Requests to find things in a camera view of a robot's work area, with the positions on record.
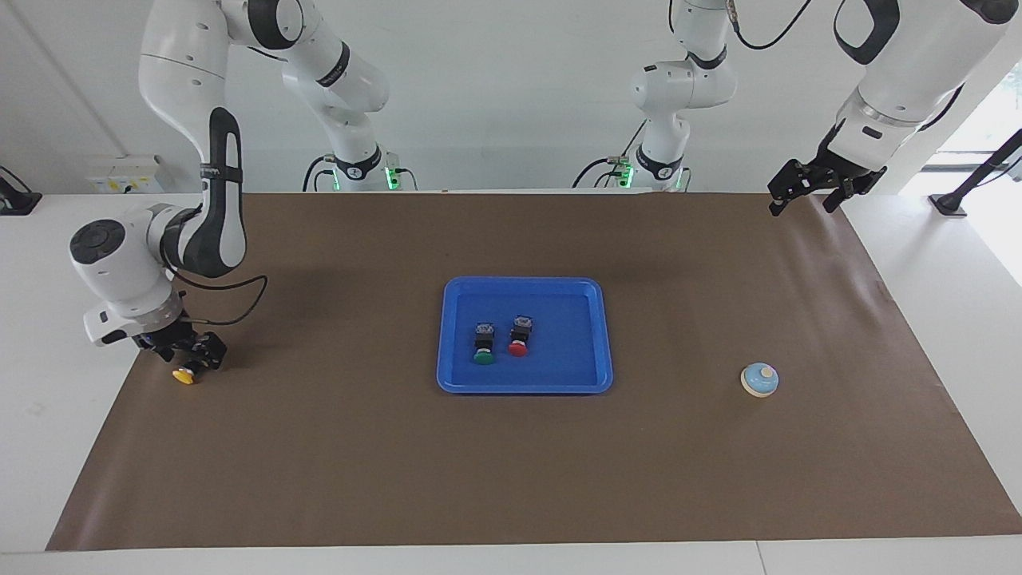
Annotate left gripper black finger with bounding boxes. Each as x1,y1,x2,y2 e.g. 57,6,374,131
822,177,862,213
768,160,823,216

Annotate light blue call bell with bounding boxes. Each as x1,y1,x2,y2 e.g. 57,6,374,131
740,363,780,399

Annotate blue plastic tray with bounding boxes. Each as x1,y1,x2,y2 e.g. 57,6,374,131
436,276,614,395

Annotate black stand with long pole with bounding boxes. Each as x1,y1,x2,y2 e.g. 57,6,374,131
929,128,1022,218

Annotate black stand with flat base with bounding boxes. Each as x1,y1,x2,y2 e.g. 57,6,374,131
0,165,42,216

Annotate brown table mat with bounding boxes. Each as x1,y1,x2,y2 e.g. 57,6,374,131
46,190,1022,552

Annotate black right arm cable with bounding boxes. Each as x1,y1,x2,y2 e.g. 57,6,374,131
163,240,269,327

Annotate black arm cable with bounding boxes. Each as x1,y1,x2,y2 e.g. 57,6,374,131
728,0,814,51
163,240,269,327

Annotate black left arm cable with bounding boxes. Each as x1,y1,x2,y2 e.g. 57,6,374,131
728,0,814,51

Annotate white wall outlet box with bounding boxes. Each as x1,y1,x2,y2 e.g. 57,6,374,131
84,155,165,195

